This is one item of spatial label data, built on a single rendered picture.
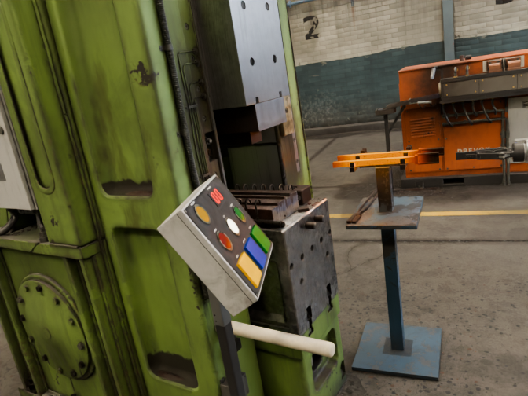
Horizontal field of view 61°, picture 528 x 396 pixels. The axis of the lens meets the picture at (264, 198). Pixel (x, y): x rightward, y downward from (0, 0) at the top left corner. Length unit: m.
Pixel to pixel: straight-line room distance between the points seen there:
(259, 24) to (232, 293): 0.97
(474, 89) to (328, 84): 4.85
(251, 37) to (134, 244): 0.88
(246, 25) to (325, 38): 7.72
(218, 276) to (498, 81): 4.11
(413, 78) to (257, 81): 3.53
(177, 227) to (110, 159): 0.75
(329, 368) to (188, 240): 1.27
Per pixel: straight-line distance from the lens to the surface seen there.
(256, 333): 1.57
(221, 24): 1.55
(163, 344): 1.96
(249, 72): 1.56
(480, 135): 5.06
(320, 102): 9.37
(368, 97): 9.17
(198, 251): 1.05
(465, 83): 4.84
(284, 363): 1.94
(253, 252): 1.18
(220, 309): 1.29
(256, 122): 1.57
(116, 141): 1.68
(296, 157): 2.09
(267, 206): 1.69
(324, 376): 2.12
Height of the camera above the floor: 1.47
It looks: 16 degrees down
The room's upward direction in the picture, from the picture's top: 9 degrees counter-clockwise
